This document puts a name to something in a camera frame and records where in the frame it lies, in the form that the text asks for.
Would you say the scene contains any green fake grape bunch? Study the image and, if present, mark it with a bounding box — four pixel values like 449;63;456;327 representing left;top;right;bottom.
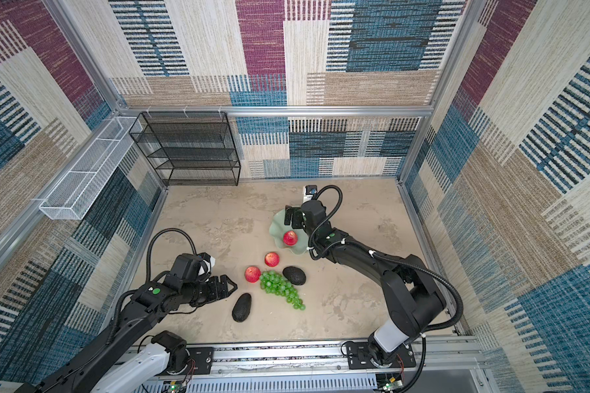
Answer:
260;270;306;310

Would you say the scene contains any dark avocado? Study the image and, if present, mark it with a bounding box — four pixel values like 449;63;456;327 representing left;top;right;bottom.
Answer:
232;293;252;323
282;266;306;286

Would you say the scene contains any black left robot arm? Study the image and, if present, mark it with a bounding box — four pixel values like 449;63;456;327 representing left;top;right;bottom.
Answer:
17;253;238;392

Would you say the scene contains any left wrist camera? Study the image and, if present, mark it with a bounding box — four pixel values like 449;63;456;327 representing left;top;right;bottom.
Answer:
198;252;216;281

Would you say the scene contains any light green wavy fruit bowl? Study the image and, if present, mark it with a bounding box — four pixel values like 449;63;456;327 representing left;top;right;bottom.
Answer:
269;209;308;255

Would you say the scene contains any white wire mesh basket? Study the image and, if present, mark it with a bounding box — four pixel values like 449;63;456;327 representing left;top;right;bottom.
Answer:
39;116;135;220

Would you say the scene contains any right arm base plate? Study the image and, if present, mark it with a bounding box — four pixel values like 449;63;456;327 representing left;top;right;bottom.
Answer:
340;341;417;370

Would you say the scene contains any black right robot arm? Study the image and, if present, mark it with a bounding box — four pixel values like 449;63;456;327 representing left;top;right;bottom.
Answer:
283;200;457;367

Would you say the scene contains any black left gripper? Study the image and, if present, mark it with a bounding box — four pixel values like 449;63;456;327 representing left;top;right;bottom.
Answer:
182;272;239;305

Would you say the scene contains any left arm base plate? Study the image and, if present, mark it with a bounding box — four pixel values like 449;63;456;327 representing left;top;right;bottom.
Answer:
165;346;215;377

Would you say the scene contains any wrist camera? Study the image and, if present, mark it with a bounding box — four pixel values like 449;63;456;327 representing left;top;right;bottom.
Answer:
303;185;318;202
198;252;216;281

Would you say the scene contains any black wire mesh shelf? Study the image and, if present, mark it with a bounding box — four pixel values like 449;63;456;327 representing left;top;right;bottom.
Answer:
129;111;241;187

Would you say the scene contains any aluminium front rail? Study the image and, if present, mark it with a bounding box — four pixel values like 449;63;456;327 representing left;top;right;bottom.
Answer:
127;338;488;393

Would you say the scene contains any red fake peach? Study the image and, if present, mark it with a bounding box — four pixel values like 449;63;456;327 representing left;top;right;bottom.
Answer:
244;266;262;283
264;252;280;268
283;230;298;247

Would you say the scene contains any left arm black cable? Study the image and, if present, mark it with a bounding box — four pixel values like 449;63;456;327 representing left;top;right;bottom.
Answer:
144;228;198;283

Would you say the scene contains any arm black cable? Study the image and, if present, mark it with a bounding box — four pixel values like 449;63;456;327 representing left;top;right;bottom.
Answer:
307;184;465;340
144;228;198;283

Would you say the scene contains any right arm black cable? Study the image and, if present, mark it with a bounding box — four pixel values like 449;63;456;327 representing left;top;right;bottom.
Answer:
307;184;465;340

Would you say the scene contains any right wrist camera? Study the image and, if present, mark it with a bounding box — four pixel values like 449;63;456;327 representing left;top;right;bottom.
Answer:
303;185;318;202

